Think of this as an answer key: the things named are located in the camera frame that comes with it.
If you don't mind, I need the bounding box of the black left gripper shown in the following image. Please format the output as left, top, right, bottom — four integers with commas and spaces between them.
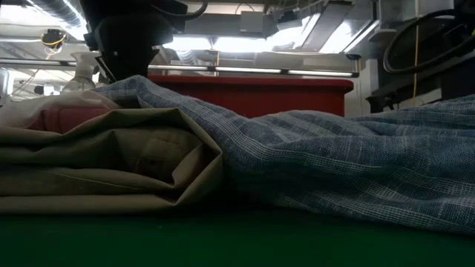
94, 16, 174, 82

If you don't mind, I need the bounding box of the maroon pink garment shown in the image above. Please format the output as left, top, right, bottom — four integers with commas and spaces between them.
27, 107, 112, 134

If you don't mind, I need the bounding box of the white garment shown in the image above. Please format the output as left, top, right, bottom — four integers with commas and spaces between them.
0, 90, 122, 129

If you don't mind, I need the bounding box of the beige khaki garment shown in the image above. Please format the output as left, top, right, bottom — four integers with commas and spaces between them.
0, 107, 224, 215

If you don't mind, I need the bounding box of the blue striped garment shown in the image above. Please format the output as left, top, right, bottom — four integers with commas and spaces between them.
92, 75, 475, 237

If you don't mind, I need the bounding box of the red plastic laundry bin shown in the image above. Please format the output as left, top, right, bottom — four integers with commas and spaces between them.
148, 75, 354, 119

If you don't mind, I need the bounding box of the clear spray bottle white head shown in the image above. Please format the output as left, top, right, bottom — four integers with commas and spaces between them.
61, 51, 108, 93

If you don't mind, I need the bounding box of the black yellow ceiling reel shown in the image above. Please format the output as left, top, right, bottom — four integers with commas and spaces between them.
40, 28, 68, 51

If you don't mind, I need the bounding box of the ceiling light panel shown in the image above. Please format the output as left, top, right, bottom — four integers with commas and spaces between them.
163, 14, 327, 53

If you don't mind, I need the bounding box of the light wooden desk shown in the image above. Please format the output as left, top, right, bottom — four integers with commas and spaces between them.
148, 50, 360, 79

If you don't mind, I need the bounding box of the green table mat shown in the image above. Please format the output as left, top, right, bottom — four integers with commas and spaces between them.
0, 207, 475, 267

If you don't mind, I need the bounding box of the white ceiling box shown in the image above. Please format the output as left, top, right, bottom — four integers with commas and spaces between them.
378, 0, 456, 19

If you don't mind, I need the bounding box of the silver ventilation duct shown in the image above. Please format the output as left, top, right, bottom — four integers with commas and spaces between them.
22, 0, 90, 42

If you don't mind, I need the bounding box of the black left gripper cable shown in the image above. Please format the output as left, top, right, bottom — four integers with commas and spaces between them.
148, 0, 209, 22

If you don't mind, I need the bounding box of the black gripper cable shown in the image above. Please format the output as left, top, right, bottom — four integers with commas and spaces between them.
381, 9, 475, 75
148, 0, 209, 22

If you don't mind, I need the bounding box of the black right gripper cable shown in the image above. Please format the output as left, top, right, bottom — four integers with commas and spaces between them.
381, 9, 475, 75

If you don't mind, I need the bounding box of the yellow hanging cable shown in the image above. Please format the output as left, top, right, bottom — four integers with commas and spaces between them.
411, 24, 420, 98

